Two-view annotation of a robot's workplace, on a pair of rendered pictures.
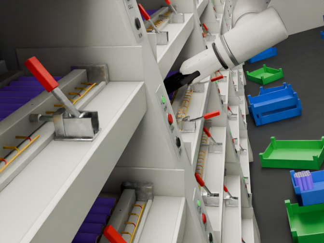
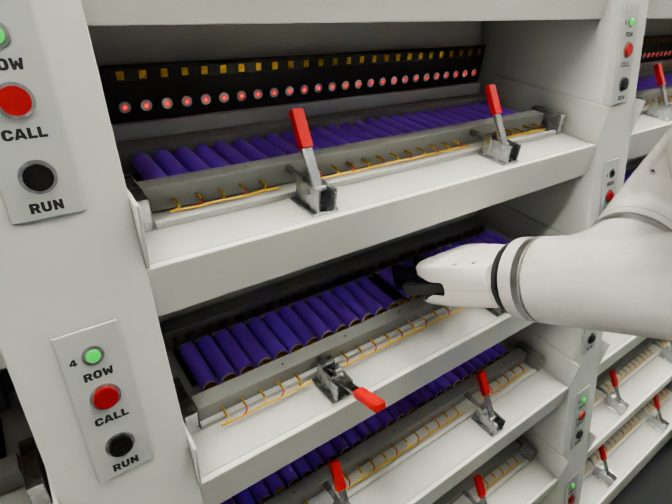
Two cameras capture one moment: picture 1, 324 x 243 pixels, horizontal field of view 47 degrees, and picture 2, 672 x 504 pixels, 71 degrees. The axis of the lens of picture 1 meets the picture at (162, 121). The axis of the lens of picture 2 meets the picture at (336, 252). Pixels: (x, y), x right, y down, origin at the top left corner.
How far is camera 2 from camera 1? 0.56 m
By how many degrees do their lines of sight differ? 37
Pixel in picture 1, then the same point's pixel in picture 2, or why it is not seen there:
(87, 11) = not seen: outside the picture
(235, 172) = (552, 468)
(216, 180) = (410, 486)
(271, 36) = (632, 315)
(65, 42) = not seen: outside the picture
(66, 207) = not seen: outside the picture
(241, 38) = (555, 275)
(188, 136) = (310, 405)
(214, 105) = (563, 337)
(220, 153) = (488, 434)
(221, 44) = (511, 260)
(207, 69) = (458, 293)
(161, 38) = (310, 200)
